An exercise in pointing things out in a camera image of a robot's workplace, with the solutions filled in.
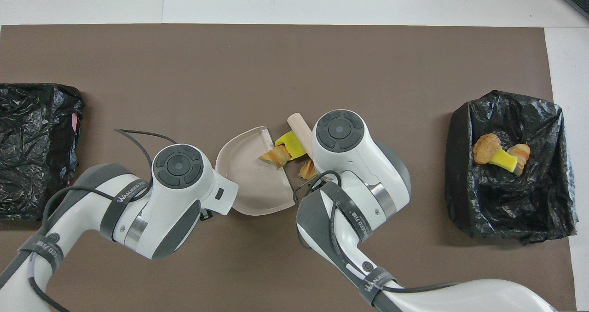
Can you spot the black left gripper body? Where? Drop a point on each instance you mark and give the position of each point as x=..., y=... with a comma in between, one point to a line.
x=206, y=214

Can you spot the beige plastic dustpan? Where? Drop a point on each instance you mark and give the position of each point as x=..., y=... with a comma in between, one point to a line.
x=248, y=183

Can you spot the striped croissant toy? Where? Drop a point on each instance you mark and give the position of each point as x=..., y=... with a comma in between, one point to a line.
x=276, y=155
x=522, y=153

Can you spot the beige bread chunk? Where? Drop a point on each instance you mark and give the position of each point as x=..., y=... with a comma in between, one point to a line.
x=307, y=170

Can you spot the beige hand brush black bristles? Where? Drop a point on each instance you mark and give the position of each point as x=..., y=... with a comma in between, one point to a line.
x=299, y=128

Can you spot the brown bread roll toy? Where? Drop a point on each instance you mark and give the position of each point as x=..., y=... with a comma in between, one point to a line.
x=485, y=148

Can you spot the green and yellow sponge piece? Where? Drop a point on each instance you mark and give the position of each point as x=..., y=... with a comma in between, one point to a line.
x=504, y=160

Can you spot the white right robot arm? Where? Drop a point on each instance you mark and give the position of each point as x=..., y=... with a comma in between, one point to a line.
x=359, y=164

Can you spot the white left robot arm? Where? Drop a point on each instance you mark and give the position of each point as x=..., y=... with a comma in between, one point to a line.
x=175, y=201

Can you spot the flat black bagged bin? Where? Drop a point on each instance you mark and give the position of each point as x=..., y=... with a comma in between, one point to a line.
x=41, y=114

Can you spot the deep black bagged bin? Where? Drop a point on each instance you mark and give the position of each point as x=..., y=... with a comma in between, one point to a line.
x=506, y=210

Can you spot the brown table mat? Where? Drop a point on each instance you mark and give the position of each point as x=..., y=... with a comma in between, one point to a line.
x=322, y=63

